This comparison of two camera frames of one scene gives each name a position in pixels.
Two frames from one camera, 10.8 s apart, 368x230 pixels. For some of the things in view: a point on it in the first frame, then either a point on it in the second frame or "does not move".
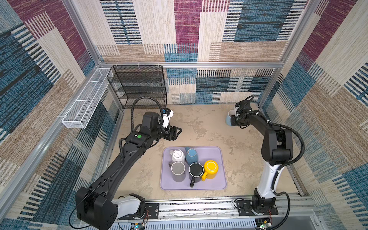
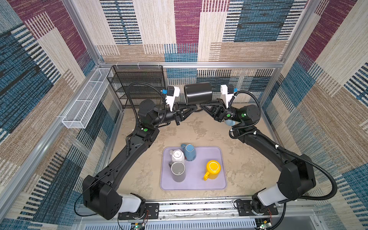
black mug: (196, 170) → (198, 93)
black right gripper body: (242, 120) → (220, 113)
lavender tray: (204, 154) does not move
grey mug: (178, 171) does not move
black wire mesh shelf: (131, 82) does not move
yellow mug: (211, 167) does not move
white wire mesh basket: (77, 117) does not move
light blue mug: (228, 119) does not move
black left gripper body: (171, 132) → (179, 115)
